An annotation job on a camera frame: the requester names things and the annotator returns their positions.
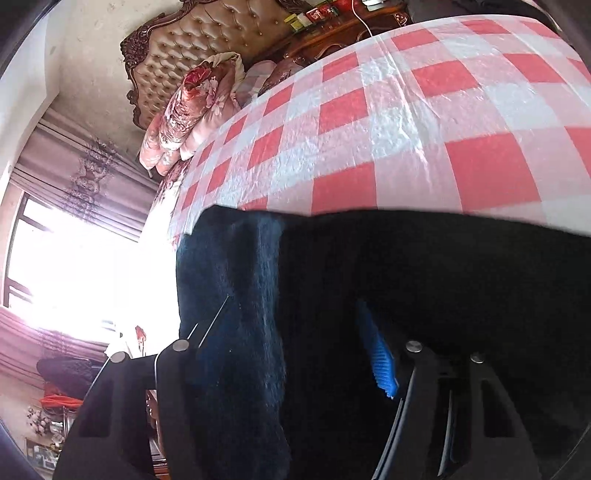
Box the white charging cable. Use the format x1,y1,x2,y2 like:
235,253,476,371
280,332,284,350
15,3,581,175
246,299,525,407
351,0,375,38

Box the carved wooden nightstand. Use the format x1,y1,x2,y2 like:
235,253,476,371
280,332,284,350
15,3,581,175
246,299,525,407
272,8,414,63

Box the floral pink bed pillows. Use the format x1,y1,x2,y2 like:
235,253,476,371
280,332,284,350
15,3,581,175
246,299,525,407
139,52,243,178

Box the red white checkered tablecloth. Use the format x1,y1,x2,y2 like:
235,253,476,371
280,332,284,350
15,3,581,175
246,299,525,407
168,14,591,252

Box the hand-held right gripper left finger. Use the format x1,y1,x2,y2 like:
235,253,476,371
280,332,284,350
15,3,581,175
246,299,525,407
52,339,204,480

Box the pink floral bed sheet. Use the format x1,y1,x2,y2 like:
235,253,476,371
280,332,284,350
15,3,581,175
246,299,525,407
152,164,188,250

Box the small red boxes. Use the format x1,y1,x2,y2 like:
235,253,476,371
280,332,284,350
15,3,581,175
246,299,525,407
305,4,343,23

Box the pink patterned curtain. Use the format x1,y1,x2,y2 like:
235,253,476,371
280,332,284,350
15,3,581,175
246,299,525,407
0,307,123,372
9,111,160,243

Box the black pants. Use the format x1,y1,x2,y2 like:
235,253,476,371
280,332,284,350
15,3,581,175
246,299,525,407
175,205,591,480

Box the black bag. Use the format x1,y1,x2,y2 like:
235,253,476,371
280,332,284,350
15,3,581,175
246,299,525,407
37,357,108,400

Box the bright window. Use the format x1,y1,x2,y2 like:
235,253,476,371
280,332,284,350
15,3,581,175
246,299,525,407
2,194,181,334

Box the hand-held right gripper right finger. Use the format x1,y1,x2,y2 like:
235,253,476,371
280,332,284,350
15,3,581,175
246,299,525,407
356,299,542,480

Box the dark floral pillow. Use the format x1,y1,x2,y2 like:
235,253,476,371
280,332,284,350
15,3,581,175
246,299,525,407
259,58,305,95

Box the flower bouquet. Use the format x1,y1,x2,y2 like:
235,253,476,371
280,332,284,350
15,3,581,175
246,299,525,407
25,406,52,437

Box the tufted leather carved headboard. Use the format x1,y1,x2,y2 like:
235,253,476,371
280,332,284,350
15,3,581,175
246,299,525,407
120,0,315,130

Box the pale checkered pillow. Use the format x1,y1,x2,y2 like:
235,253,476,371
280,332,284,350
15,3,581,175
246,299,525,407
233,60,275,104

